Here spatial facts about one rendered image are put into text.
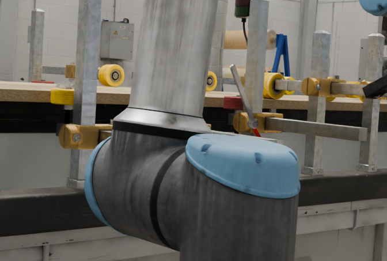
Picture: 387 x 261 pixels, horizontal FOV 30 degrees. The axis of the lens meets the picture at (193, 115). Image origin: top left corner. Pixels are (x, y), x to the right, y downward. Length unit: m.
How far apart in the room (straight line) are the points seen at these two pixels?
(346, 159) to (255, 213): 1.63
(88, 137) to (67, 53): 8.38
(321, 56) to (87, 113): 0.76
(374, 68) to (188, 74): 1.24
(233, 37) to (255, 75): 7.55
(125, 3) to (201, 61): 9.41
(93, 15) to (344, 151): 1.21
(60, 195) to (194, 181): 0.63
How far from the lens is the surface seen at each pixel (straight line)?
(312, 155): 2.03
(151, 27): 1.05
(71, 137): 1.51
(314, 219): 2.11
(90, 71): 1.53
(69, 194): 1.51
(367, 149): 2.23
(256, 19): 1.85
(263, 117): 1.85
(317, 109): 2.02
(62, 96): 1.65
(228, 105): 1.93
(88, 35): 1.53
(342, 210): 2.19
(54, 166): 1.76
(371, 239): 2.74
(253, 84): 1.84
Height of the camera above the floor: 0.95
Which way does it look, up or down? 3 degrees down
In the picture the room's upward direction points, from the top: 4 degrees clockwise
